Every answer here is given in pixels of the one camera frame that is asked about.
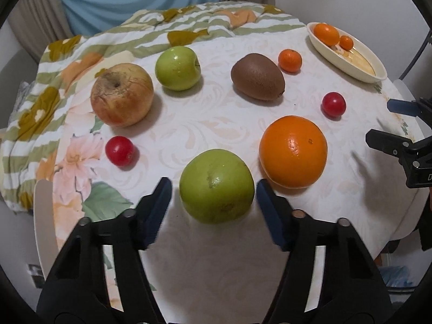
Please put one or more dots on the matte green apple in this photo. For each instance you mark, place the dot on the matte green apple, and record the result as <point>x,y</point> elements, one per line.
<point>216,185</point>

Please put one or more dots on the grey patterned pillow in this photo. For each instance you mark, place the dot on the grey patterned pillow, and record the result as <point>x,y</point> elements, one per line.
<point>24,94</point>

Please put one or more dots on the cream oval dish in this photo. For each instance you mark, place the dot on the cream oval dish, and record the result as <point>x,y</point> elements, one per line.
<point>362,64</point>

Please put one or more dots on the brown kiwi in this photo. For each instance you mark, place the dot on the brown kiwi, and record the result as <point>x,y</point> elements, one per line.
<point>256,76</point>

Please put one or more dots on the red yellow apple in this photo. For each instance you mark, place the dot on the red yellow apple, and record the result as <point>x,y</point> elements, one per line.
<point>121,94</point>

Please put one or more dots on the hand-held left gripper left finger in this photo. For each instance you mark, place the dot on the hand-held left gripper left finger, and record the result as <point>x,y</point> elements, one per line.
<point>157,209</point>

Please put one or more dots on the white floral tablecloth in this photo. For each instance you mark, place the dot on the white floral tablecloth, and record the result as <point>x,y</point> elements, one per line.
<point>209,121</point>

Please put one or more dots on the blue cloth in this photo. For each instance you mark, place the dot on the blue cloth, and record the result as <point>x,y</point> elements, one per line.
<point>135,0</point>

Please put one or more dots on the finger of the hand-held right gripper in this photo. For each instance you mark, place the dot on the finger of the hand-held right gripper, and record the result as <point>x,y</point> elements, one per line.
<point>401,107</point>
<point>388,140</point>

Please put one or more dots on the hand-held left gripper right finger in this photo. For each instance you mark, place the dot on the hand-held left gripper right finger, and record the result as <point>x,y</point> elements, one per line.
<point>270,213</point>

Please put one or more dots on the green striped floral blanket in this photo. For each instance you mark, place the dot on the green striped floral blanket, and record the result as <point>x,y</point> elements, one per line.
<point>44,108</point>

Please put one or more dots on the tiny mandarin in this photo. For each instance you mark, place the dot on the tiny mandarin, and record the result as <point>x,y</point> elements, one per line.
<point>346,42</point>

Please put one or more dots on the large orange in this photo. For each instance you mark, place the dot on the large orange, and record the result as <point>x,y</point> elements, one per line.
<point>293,152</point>

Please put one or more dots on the glossy green apple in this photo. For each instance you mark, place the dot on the glossy green apple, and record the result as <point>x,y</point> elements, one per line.
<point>177,69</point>

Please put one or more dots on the red cherry tomato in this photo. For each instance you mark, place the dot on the red cherry tomato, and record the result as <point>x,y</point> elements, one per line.
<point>333,105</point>
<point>118,151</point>

